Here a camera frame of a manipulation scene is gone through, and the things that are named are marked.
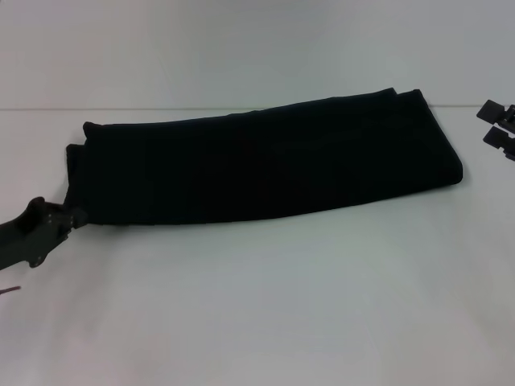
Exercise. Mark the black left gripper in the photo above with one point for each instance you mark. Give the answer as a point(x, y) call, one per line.
point(28, 237)

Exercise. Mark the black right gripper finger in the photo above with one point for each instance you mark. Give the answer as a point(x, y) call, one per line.
point(497, 138)
point(493, 109)

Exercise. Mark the black t-shirt with FREE print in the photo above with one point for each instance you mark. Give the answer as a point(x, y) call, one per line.
point(249, 169)

